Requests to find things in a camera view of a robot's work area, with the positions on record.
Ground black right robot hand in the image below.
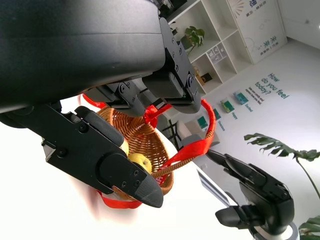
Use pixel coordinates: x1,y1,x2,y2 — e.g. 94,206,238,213
206,149,295,235

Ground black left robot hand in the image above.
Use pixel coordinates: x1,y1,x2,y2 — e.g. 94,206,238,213
0,0,202,209

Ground large monstera plant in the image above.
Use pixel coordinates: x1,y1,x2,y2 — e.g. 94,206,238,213
243,132,320,240

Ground black box with gold print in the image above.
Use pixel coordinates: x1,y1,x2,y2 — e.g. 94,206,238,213
199,72,213,85

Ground white wall panel with text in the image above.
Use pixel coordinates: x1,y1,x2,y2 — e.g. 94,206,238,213
226,0,288,65

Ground yellow-green pear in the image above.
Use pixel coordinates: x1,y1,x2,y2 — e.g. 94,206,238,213
127,152,153,175

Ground white shelf unit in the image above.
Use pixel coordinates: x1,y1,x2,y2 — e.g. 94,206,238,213
167,0,253,95

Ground small potted plant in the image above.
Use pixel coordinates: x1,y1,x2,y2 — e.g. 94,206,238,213
180,25,206,56

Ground wicker basket with red ribbon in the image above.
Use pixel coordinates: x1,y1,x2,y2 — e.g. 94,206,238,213
82,93,217,210

